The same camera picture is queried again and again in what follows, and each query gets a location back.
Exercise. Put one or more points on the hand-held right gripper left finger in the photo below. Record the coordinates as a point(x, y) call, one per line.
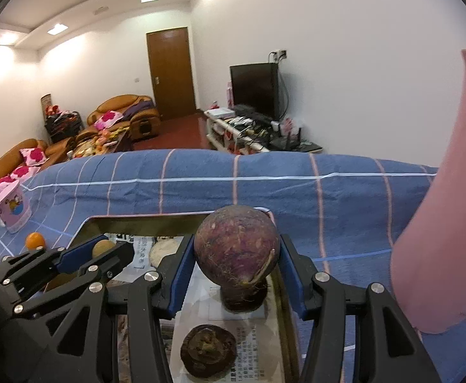
point(181, 279)

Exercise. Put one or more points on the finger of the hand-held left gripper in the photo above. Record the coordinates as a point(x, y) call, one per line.
point(79, 253)
point(109, 265)

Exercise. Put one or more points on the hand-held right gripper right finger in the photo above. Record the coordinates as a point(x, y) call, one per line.
point(294, 287)

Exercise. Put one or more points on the orange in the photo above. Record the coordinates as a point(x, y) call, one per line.
point(34, 240)
point(103, 247)

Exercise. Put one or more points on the pink tin box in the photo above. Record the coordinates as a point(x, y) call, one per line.
point(137, 227)

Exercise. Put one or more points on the dark purple fruit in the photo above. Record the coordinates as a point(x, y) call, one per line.
point(243, 299)

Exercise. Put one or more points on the purple round root vegetable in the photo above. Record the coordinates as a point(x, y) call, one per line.
point(237, 243)

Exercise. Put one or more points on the dark brown mushroom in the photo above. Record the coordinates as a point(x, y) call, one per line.
point(207, 351)

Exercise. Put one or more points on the printed paper liner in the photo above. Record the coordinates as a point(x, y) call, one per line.
point(252, 347)

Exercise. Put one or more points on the pink cartoon mug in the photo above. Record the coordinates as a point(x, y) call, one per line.
point(11, 207)

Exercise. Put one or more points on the pink floral pillow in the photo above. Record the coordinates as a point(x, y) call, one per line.
point(2, 185)
point(24, 172)
point(109, 119)
point(32, 156)

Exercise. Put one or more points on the blue plaid cloth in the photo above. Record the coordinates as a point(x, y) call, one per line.
point(256, 183)

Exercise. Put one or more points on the cluttered coffee table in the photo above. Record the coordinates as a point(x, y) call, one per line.
point(97, 143)

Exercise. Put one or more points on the brown leather sofa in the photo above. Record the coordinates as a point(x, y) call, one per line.
point(1, 159)

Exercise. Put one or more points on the black storage rack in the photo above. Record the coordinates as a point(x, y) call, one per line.
point(63, 127)

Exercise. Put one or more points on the black router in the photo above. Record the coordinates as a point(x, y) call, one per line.
point(290, 141)

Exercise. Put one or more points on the purple cloth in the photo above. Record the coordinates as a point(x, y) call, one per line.
point(137, 109)

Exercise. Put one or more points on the brown leather armchair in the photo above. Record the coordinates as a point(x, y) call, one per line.
point(113, 101)

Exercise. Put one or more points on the white television stand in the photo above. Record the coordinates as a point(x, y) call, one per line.
point(217, 127)

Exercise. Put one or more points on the pink tissue pack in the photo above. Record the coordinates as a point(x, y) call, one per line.
point(288, 127)

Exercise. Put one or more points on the white flat box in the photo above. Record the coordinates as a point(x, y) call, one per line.
point(221, 113)

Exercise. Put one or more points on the pink electric kettle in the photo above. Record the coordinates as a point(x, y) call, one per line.
point(448, 207)

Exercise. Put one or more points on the brown wooden door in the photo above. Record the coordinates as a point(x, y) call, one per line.
point(171, 72)

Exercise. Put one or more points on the black television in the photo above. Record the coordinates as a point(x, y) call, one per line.
point(252, 87)

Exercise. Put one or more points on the wall power socket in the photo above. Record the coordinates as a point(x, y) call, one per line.
point(277, 55)

